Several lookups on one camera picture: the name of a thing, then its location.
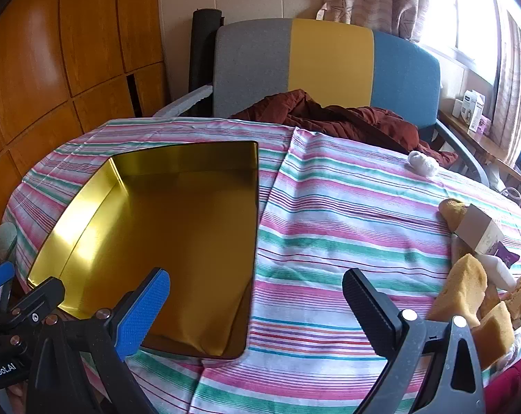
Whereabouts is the striped pink green cloth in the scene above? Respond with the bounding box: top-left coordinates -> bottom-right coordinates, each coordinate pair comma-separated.
2,116 -> 521,414

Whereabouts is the grey yellow blue chair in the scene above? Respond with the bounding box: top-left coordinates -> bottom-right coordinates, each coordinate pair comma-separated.
212,18 -> 489,188

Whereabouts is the gold tin box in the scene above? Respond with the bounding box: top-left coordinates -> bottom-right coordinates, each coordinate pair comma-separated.
27,140 -> 260,360

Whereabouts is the bright window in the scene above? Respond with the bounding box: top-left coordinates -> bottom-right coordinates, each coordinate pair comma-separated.
415,0 -> 502,70

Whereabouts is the white plastic wrap ball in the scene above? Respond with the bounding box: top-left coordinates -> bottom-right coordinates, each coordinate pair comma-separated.
407,150 -> 439,177

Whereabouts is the red cloth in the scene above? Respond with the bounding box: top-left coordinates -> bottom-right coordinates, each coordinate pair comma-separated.
482,351 -> 521,414

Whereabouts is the plastic-wrapped bread toy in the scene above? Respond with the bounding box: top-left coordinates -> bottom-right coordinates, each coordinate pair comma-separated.
438,198 -> 477,266

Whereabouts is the white blue carton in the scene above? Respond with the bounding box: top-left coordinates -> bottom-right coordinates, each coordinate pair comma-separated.
462,90 -> 486,132

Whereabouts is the black rolled mat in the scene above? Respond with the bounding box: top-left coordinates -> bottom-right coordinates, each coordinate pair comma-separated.
188,9 -> 224,117

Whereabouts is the maroon quilted cloth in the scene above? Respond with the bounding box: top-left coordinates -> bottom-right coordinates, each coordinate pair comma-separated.
229,89 -> 458,169

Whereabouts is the long white foam board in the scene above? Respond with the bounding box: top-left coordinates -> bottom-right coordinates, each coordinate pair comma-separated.
152,85 -> 213,118

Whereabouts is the white sponge block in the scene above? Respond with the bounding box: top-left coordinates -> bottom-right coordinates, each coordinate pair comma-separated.
476,254 -> 517,292

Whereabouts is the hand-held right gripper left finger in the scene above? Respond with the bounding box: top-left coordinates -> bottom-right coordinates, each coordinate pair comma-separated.
25,267 -> 171,414

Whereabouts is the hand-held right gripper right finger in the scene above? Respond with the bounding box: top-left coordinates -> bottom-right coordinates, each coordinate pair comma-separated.
342,268 -> 487,414

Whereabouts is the wooden wardrobe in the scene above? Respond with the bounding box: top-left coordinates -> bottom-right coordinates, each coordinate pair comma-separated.
0,0 -> 168,242

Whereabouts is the cream cardboard box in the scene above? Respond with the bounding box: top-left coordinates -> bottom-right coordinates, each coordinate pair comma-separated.
454,204 -> 507,256

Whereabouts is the wooden side table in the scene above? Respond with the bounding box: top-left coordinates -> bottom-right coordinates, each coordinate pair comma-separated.
437,110 -> 521,182

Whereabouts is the purple packet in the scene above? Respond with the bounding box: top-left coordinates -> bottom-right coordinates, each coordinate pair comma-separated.
495,244 -> 520,268

